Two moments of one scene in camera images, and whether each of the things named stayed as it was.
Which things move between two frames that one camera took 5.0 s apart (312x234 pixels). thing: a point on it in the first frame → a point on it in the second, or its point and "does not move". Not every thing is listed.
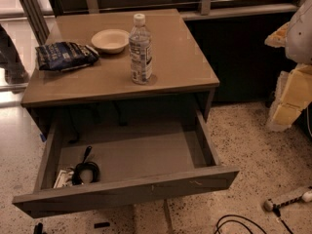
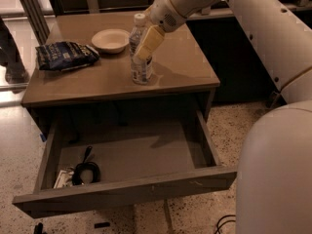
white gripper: (301, 38) → (163, 14)
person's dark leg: (16, 74) does not move
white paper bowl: (110, 41) does not move
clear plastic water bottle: (140, 51) does not move
